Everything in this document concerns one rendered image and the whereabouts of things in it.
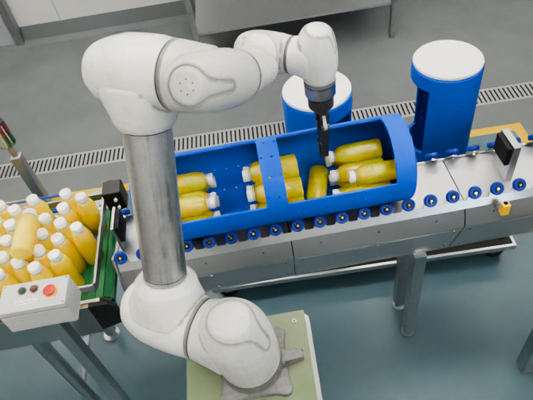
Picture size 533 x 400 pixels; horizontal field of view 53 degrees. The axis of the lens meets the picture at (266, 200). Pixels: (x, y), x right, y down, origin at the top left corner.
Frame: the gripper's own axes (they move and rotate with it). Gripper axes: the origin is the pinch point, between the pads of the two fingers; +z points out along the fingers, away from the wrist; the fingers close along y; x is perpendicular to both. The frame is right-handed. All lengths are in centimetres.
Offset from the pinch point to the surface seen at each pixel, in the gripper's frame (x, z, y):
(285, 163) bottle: 12.7, 3.1, -1.2
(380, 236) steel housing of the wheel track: -15.7, 33.5, -13.0
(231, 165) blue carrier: 30.5, 13.2, 13.3
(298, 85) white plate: -1, 16, 56
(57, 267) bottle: 89, 16, -16
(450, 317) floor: -55, 119, -3
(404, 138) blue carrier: -24.0, -2.6, -5.5
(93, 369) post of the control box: 91, 57, -31
